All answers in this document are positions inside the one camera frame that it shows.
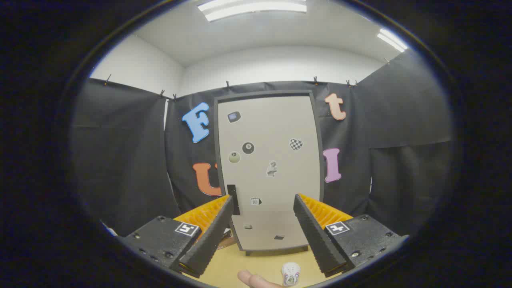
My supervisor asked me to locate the grey shoe cabinet door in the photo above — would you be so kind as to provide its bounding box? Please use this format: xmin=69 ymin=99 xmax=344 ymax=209
xmin=216 ymin=95 xmax=320 ymax=252

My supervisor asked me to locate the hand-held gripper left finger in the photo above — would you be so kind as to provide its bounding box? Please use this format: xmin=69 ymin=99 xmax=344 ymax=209
xmin=116 ymin=195 xmax=234 ymax=278

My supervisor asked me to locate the long ceiling light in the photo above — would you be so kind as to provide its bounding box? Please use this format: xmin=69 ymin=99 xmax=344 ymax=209
xmin=198 ymin=0 xmax=308 ymax=22

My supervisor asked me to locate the small ceiling light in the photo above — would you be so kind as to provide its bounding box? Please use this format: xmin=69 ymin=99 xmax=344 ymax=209
xmin=377 ymin=28 xmax=408 ymax=52

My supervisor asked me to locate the grey shoe cabinet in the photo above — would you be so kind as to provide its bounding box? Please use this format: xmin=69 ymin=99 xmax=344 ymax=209
xmin=214 ymin=90 xmax=325 ymax=256

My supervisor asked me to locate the white canvas shoe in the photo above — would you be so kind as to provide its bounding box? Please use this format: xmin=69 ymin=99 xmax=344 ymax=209
xmin=281 ymin=262 xmax=301 ymax=287

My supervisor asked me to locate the row of black cloth clips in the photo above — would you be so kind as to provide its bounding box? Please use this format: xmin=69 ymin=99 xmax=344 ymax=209
xmin=105 ymin=58 xmax=389 ymax=100

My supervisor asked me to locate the brown book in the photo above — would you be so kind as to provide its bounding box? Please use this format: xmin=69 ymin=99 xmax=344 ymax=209
xmin=218 ymin=228 xmax=237 ymax=250

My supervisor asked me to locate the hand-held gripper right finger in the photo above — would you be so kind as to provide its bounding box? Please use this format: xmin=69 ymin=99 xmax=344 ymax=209
xmin=293 ymin=194 xmax=409 ymax=278

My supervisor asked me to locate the black backdrop cloth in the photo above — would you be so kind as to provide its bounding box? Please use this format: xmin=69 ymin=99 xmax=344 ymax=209
xmin=70 ymin=50 xmax=454 ymax=236

